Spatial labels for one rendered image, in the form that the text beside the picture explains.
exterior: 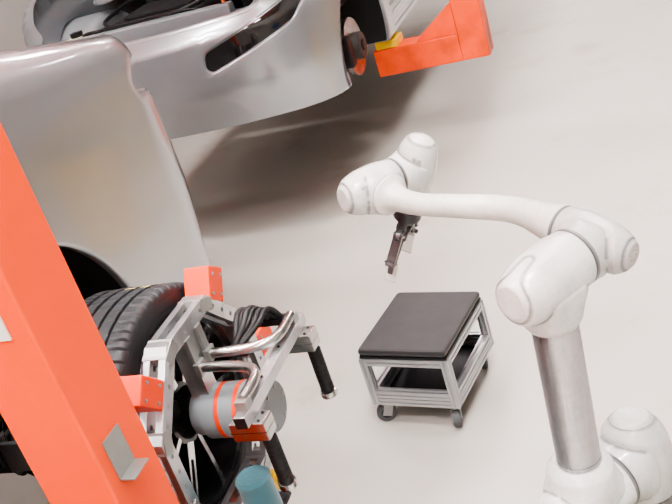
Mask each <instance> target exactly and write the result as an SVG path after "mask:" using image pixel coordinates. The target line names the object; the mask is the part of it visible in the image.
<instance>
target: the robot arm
mask: <svg viewBox="0 0 672 504"><path fill-rule="evenodd" d="M437 164H438V149H437V144H436V142H435V141H434V140H433V139H432V138H431V137H430V136H428V135H427V134H424V133H418V132H414V133H410V134H408V135H407V136H406V137H405V138H404V140H403V141H402V142H401V144H400V145H399V148H398V150H396V151H395V152H394V153H393V154H392V155H391V156H390V157H388V158H387V159H385V160H382V161H377V162H374V163H371V164H368V165H366V166H363V167H361V168H359V169H357V170H355V171H353V172H351V173H350V174H349V175H347V176H346V177H345V178H344V179H343V180H342V181H341V182H340V184H339V186H338V189H337V199H338V203H339V205H340V207H341V208H342V209H343V210H344V211H345V212H347V213H348V214H352V215H365V214H369V215H385V216H388V215H392V214H393V216H394V218H395V219H396V220H397V221H398V223H397V225H396V231H394V232H393V238H392V242H391V245H390V249H389V252H388V256H387V259H386V260H385V261H384V262H385V266H386V271H385V277H384V280H386V281H389V282H392V283H395V280H396V274H397V269H398V263H397V262H398V259H399V256H400V253H401V251H404V252H407V253H410V254H411V252H412V247H413V242H414V237H415V234H414V233H416V234H417V233H418V229H416V228H415V227H417V226H418V222H419V221H420V220H421V217H422V216H427V217H443V218H460V219H476V220H491V221H501V222H507V223H512V224H515V225H518V226H520V227H522V228H524V229H526V230H528V231H529V232H531V233H532V234H534V235H535V236H537V237H538V238H540V240H539V241H537V242H536V243H534V244H533V245H531V246H530V247H529V248H527V249H526V250H525V251H523V252H522V253H521V254H520V255H518V256H517V257H516V258H515V259H514V260H513V261H512V262H511V263H510V264H509V265H508V266H507V267H506V269H505V270H504V272H503V273H502V275H501V277H500V278H499V280H498V283H497V285H496V289H495V295H496V301H497V304H498V307H499V309H500V310H501V312H502V313H503V314H504V315H505V317H506V318H507V319H509V320H510V321H511V322H513V323H515V324H517V325H520V326H524V327H525V328H526V329H527V330H528V331H529V332H530V333H531V334H532V339H533V344H534V349H535V354H536V359H537V364H538V369H539V374H540V379H541V385H542V390H543V395H544V400H545V405H546V410H547V415H548V420H549V425H550V430H551V435H552V440H553V446H554V451H555V452H554V453H553V454H552V455H551V456H550V458H549V459H548V461H547V465H546V474H545V480H544V485H543V493H542V494H541V495H540V496H539V499H538V503H537V504H672V444H671V440H670V437H669V435H668V432H667V430H666V429H665V427H664V425H663V424H662V422H661V421H660V420H659V418H658V417H657V416H656V415H653V414H652V413H651V412H650V411H649V410H647V409H645V408H643V407H640V406H634V405H629V406H623V407H620V408H618V409H616V410H615V411H613V412H612V413H610V414H609V416H608V417H607V418H606V420H605V421H604V423H603V424H602V426H601V429H600V431H601V434H600V435H599V436H598V432H597V426H596V420H595V414H594V408H593V402H592V396H591V390H590V384H589V379H588V373H587V367H586V361H585V355H584V349H583V343H582V337H581V331H580V325H579V324H580V322H581V321H582V319H583V315H584V309H585V304H586V299H587V295H588V291H589V286H590V285H591V284H592V283H594V282H595V281H597V280H598V279H600V278H602V277H604V276H605V275H606V273H609V274H612V275H616V274H621V273H624V272H627V271H628V270H629V269H630V268H632V267H633V266H634V265H635V263H636V261H637V259H638V256H639V249H640V248H639V244H638V242H637V241H636V239H635V237H634V236H633V235H632V234H631V233H630V232H629V231H628V230H627V229H626V228H625V227H623V226H622V225H621V224H619V223H618V222H616V221H614V220H612V219H610V218H608V217H606V216H604V215H601V214H598V213H596V212H593V211H591V210H587V209H582V208H578V207H574V206H570V205H564V204H556V203H550V202H544V201H539V200H534V199H529V198H524V197H518V196H510V195H497V194H434V193H429V190H430V188H431V186H432V184H433V182H434V179H435V175H436V171H437Z"/></svg>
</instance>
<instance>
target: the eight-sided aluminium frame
mask: <svg viewBox="0 0 672 504"><path fill-rule="evenodd" d="M177 303H178V305H177V306H176V307H175V309H174V310H173V311H172V312H171V314H170V315H169V316H168V318H167V319H166V320H165V322H164V323H163V324H162V326H161V327H160V328H159V330H158V331H157V332H156V333H155V335H154V336H153V337H152V339H151V340H150V341H148V342H147V345H146V347H145V348H144V355H143V358H142V362H143V375H144V376H148V377H152V378H156V379H160V380H163V381H164V388H163V409H162V411H157V412H142V413H141V417H140V420H141V422H142V425H143V427H144V429H145V431H146V433H147V435H148V437H149V439H150V442H151V444H152V446H153V448H154V450H155V452H156V454H157V456H158V459H159V461H160V463H161V465H162V467H163V469H164V471H165V473H166V476H167V478H168V480H169V482H170V484H171V486H172V488H173V491H174V493H175V495H176V497H177V499H178V501H179V503H180V504H201V503H200V502H199V499H198V497H197V495H196V493H195V491H194V488H193V486H192V484H191V482H190V480H189V478H188V475H187V473H186V471H185V469H184V467H183V464H182V462H181V460H180V458H179V456H178V454H177V451H176V449H175V447H174V445H173V441H172V417H173V392H174V368H175V358H176V354H177V353H178V351H179V350H180V349H181V347H182V346H183V344H184V343H185V342H184V341H185V340H186V338H187V337H188V336H190V334H191V333H192V332H193V330H194V327H195V326H196V324H197V323H198V322H200V320H201V319H202V320H205V321H207V322H210V323H212V324H215V325H218V326H220V327H223V328H224V329H225V331H226V334H227V336H228V339H229V341H230V344H232V342H233V318H234V314H235V312H236V310H237V308H235V307H232V306H230V305H228V304H225V303H223V302H221V301H218V300H212V299H211V296H207V295H204V294H203V295H195V296H186V297H183V298H182V299H181V301H179V302H177ZM236 358H237V360H239V361H248V362H251V363H254V364H256V365H257V366H258V368H259V370H261V368H262V367H263V365H264V363H265V358H264V356H263V353H262V350H261V351H257V352H253V353H250V354H249V355H248V356H241V357H236ZM252 465H264V466H266V467H268V468H269V469H270V466H271V461H270V459H269V456H268V454H267V451H266V449H265V446H264V444H263V442H262V441H260V446H259V441H255V442H246V454H245V459H244V461H243V463H242V464H241V466H240V468H239V470H238V472H237V474H236V476H235V478H234V480H233V482H232V484H231V485H230V487H229V489H228V491H227V493H226V495H225V497H224V499H223V501H222V503H221V504H243V501H242V499H241V496H240V493H239V491H238V489H237V488H236V486H235V480H236V478H237V476H238V475H239V473H240V472H241V471H242V470H244V469H245V468H247V467H249V466H252Z"/></svg>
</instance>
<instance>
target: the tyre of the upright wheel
mask: <svg viewBox="0 0 672 504"><path fill-rule="evenodd" d="M183 297H185V289H184V282H170V283H162V284H154V285H147V286H138V287H130V288H122V289H114V290H107V291H102V292H99V293H97V294H94V295H92V296H90V297H88V298H86V299H85V300H84V301H85V303H86V305H87V308H88V310H89V312H90V314H91V316H92V318H93V320H94V322H95V325H96V327H97V329H98V331H99V333H100V335H101V337H102V339H103V342H104V344H105V346H106V348H107V350H108V352H109V354H110V356H111V359H112V361H113V363H114V365H115V367H116V369H117V371H118V374H119V376H132V375H138V373H139V369H140V364H141V361H142V357H143V354H144V348H145V347H146V345H147V342H148V341H149V340H150V338H151V336H152V335H153V333H154V331H155V330H156V328H157V327H158V326H159V325H160V324H161V322H162V321H163V320H165V319H166V318H167V317H168V316H169V315H170V314H171V312H172V311H173V310H174V309H175V307H176V306H177V305H178V303H177V302H179V301H181V299H182V298H183ZM213 325H214V327H215V328H216V329H217V330H218V331H219V333H220V334H221V336H222V337H223V339H224V341H225V342H226V344H227V346H229V345H231V344H230V341H229V339H228V336H227V334H226V331H225V329H224V328H223V327H220V326H218V325H215V324H213ZM245 454H246V442H241V443H240V449H239V455H238V459H237V463H236V466H235V469H234V472H233V475H232V478H231V480H230V482H229V484H228V486H227V488H226V490H225V491H224V493H223V495H222V496H221V497H220V499H219V500H218V501H217V502H216V503H215V504H221V503H222V501H223V499H224V497H225V495H226V493H227V491H228V489H229V487H230V485H231V484H232V482H233V480H234V478H235V476H236V474H237V472H238V470H239V468H240V466H241V464H242V463H243V461H244V459H245Z"/></svg>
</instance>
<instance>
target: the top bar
mask: <svg viewBox="0 0 672 504"><path fill-rule="evenodd" d="M298 315H299V320H298V322H297V323H296V325H291V326H290V327H289V329H288V331H287V333H286V334H285V336H284V337H283V338H282V339H281V340H280V341H279V342H277V343H276V344H275V345H274V347H273V349H272V351H271V352H270V354H269V356H268V358H267V359H266V361H265V363H264V365H263V367H262V368H261V370H260V380H259V382H258V384H257V386H256V388H255V390H254V392H253V394H252V395H251V400H252V402H253V403H252V405H251V407H250V409H249V410H248V411H246V412H236V414H235V416H234V418H233V421H234V424H235V426H236V428H237V430H239V429H248V428H249V427H250V425H251V423H252V422H253V420H254V418H255V416H256V414H257V412H258V410H259V409H260V407H261V405H262V403H263V401H264V399H265V397H266V396H267V394H268V392H269V390H270V388H271V386H272V384H273V383H274V381H275V379H276V377H277V375H278V373H279V371H280V370H281V368H282V366H283V364H284V362H285V360H286V358H287V357H288V355H289V353H290V351H291V349H292V347H293V345H294V344H295V342H296V340H297V338H298V336H299V334H300V332H301V331H302V329H303V327H304V325H305V323H306V320H305V317H304V315H303V313H298Z"/></svg>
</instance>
